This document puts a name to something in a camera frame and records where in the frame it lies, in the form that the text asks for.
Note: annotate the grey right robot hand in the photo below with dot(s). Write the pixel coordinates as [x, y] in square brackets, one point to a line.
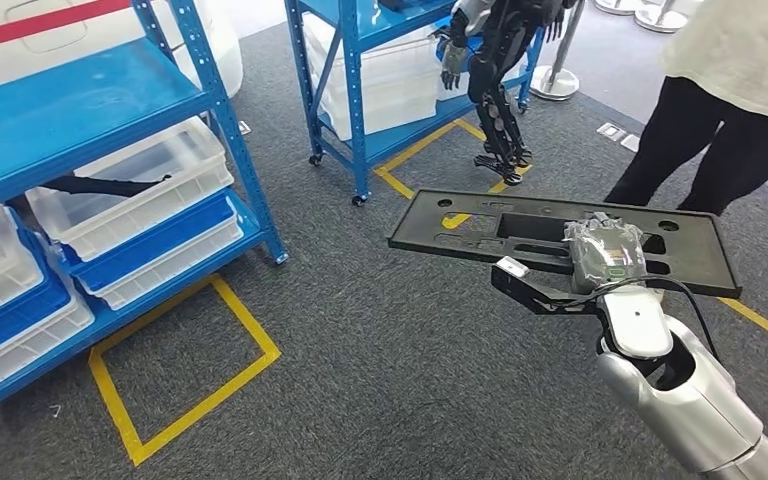
[606, 255]

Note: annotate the black plastic plate frame part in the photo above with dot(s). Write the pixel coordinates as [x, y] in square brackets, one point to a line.
[702, 262]

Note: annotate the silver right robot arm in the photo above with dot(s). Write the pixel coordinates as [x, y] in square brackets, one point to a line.
[689, 404]

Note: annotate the blue metal shelf rack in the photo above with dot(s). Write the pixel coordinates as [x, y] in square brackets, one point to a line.
[59, 112]
[357, 99]

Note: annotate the metal floor outlet box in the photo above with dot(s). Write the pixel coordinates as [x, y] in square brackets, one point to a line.
[630, 143]
[610, 132]
[245, 128]

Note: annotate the chrome stanchion with round base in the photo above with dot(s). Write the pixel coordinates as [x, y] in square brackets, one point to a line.
[612, 6]
[554, 83]
[659, 20]

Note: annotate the black humanoid robot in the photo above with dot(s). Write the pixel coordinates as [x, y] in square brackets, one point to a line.
[496, 66]

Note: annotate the person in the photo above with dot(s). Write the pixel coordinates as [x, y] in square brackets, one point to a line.
[722, 46]

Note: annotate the large translucent storage bin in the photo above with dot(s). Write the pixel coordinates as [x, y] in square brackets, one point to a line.
[384, 86]

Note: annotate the white plastic bin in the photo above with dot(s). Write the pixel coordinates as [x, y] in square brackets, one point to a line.
[26, 364]
[159, 192]
[172, 272]
[0, 265]

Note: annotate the blue plastic bin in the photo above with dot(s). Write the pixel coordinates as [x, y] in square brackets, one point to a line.
[20, 324]
[159, 245]

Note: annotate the red barrier belt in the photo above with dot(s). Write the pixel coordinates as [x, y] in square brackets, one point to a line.
[26, 25]

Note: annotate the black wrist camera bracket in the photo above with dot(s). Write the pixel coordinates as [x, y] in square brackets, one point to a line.
[530, 295]

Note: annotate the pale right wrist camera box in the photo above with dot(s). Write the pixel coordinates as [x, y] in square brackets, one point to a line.
[512, 267]

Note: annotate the black bracket part in bin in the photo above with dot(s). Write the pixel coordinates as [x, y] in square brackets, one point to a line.
[106, 187]

